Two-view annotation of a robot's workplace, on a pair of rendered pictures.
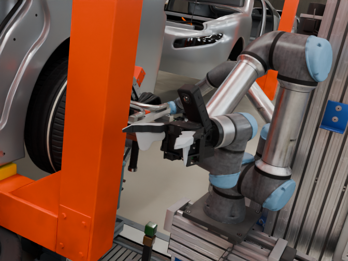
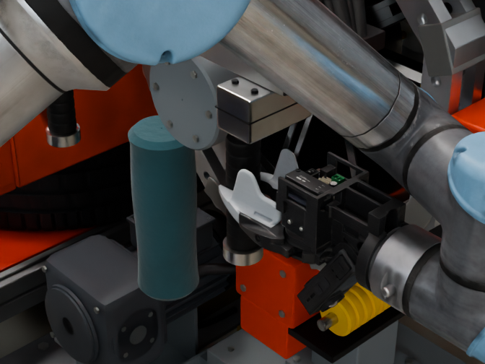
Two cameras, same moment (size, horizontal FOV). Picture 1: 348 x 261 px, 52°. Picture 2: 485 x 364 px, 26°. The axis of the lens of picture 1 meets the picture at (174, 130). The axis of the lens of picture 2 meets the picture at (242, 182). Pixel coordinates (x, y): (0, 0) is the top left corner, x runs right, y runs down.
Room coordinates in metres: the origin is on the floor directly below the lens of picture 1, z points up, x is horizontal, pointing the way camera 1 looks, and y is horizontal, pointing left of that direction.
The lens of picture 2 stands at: (2.23, -0.79, 1.42)
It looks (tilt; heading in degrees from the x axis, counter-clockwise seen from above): 32 degrees down; 116
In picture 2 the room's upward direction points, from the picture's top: straight up
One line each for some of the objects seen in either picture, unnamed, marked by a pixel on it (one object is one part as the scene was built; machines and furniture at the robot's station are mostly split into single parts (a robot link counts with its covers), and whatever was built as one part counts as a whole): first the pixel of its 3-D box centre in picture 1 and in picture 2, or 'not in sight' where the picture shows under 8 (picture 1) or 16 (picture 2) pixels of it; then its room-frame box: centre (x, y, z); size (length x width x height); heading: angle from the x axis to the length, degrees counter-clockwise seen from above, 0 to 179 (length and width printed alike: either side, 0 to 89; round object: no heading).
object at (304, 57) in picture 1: (283, 126); not in sight; (1.05, -0.33, 1.19); 0.15 x 0.12 x 0.55; 48
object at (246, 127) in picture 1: (234, 129); not in sight; (0.86, -0.15, 1.21); 0.11 x 0.08 x 0.09; 138
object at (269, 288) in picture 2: not in sight; (301, 275); (1.77, 0.35, 0.48); 0.16 x 0.12 x 0.17; 69
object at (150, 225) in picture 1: (150, 229); not in sight; (1.23, 0.03, 0.64); 0.04 x 0.04 x 0.04; 69
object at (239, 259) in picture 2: (165, 136); (242, 193); (1.83, 0.04, 0.83); 0.04 x 0.04 x 0.16
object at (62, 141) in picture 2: (134, 154); (58, 84); (1.51, 0.16, 0.83); 0.04 x 0.04 x 0.16
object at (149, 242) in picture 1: (149, 239); not in sight; (1.23, 0.03, 0.59); 0.04 x 0.04 x 0.04; 69
